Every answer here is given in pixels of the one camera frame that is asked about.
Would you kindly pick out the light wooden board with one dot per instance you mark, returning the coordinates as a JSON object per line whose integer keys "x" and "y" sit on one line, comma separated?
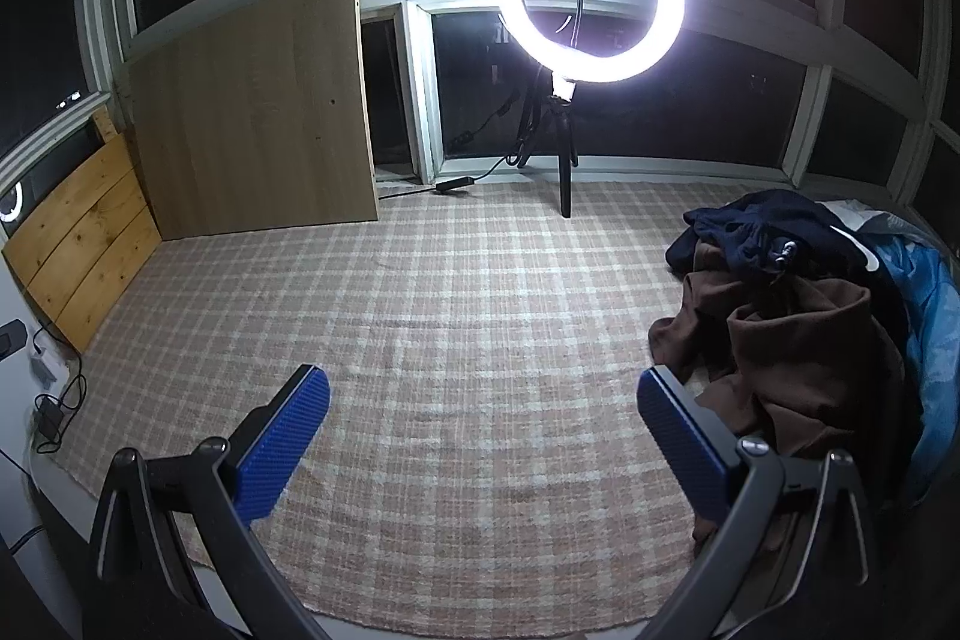
{"x": 255, "y": 123}

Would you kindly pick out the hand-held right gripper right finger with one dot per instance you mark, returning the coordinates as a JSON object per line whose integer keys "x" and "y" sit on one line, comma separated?
{"x": 682, "y": 437}

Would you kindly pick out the brown garment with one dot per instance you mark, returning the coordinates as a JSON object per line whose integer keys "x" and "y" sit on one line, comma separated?
{"x": 795, "y": 347}

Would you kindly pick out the blue striped plastic bag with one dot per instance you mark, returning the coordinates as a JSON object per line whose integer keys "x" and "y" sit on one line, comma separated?
{"x": 930, "y": 347}

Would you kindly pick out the black power adapter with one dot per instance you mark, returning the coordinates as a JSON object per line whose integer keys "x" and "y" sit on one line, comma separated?
{"x": 50, "y": 419}

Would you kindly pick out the black wall switch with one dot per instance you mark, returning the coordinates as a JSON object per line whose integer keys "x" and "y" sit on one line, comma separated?
{"x": 11, "y": 338}

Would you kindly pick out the black tripod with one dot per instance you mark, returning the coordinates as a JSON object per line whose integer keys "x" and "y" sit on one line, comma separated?
{"x": 564, "y": 175}

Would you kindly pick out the white charger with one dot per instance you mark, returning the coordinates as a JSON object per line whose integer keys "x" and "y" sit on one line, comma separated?
{"x": 45, "y": 364}

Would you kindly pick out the pine plank panel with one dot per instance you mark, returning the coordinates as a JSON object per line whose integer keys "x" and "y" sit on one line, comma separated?
{"x": 82, "y": 242}

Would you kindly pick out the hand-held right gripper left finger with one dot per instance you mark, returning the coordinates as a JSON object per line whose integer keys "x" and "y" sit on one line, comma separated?
{"x": 285, "y": 437}

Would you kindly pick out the thin wooden strip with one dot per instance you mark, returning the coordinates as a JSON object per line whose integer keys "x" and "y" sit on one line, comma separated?
{"x": 105, "y": 126}

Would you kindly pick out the navy blue garment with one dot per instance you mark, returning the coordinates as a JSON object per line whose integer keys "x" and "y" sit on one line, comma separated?
{"x": 750, "y": 227}

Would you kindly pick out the white clothes hanger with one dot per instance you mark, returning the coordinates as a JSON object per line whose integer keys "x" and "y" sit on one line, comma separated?
{"x": 855, "y": 241}

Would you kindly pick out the pink plaid blanket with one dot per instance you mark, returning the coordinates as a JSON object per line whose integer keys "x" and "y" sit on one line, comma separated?
{"x": 450, "y": 310}

